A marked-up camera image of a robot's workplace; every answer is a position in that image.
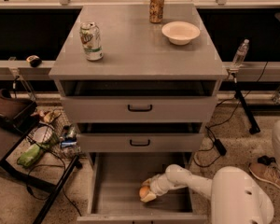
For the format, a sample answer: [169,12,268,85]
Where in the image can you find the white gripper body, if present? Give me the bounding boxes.
[149,174,173,196]

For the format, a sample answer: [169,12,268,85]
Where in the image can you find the orange fruit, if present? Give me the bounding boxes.
[139,186,150,198]

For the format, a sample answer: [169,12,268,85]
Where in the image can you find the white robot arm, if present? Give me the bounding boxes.
[139,164,274,224]

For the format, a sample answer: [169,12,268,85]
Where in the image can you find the grey open bottom drawer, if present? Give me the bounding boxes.
[77,152,207,224]

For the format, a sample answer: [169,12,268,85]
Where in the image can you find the grey drawer cabinet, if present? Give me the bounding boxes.
[49,3,230,161]

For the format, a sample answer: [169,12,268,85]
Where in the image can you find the grey top drawer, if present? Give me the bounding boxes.
[62,80,217,123]

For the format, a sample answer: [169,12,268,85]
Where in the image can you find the black caster wheel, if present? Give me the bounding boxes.
[258,155,275,166]

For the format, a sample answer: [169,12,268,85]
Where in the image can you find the tan sneaker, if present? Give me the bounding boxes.
[249,163,280,189]

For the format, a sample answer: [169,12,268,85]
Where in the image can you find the black tripod stand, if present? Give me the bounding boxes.
[231,73,260,134]

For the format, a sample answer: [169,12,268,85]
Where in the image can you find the green chip bag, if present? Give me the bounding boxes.
[17,144,45,168]

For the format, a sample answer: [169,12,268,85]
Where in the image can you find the black side table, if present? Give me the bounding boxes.
[0,89,82,224]

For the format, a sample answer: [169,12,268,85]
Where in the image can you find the white ceramic bowl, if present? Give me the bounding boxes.
[161,21,200,46]

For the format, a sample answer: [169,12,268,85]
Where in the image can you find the clear plastic water bottle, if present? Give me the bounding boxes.
[232,39,249,68]

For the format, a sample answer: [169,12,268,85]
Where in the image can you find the green white soda can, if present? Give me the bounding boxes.
[79,21,104,61]

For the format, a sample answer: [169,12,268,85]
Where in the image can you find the small black round device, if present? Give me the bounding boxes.
[26,55,42,68]

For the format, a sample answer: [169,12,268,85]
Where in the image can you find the brown patterned drink can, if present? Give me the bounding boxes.
[149,0,164,23]

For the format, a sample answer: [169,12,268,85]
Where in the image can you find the black power adapter with cable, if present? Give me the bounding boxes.
[193,59,272,169]

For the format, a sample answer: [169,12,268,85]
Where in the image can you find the wire basket of snacks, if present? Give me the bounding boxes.
[31,108,81,159]

